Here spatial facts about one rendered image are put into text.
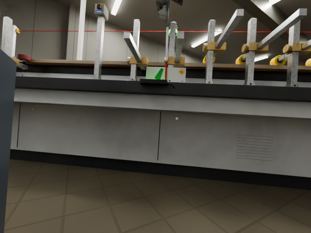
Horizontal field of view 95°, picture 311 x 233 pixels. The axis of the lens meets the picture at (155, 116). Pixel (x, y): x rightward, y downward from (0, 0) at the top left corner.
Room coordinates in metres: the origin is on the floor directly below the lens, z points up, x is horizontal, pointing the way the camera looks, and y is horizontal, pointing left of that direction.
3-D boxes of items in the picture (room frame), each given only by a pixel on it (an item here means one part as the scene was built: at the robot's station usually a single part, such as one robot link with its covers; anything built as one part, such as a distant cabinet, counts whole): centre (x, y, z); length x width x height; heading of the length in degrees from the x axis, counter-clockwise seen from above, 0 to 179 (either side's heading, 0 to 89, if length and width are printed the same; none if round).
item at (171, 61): (0.95, -0.10, 0.84); 0.13 x 0.06 x 0.05; 84
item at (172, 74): (0.93, -0.05, 0.75); 0.26 x 0.01 x 0.10; 84
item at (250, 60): (0.90, -0.58, 0.89); 0.03 x 0.03 x 0.48; 84
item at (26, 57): (1.17, 1.11, 0.85); 0.08 x 0.08 x 0.11
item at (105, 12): (1.00, 0.43, 1.18); 0.07 x 0.07 x 0.08; 84
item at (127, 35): (0.88, 0.14, 0.84); 0.43 x 0.03 x 0.04; 174
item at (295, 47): (0.88, -0.85, 0.94); 0.13 x 0.06 x 0.05; 84
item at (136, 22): (0.98, 0.17, 0.89); 0.03 x 0.03 x 0.48; 84
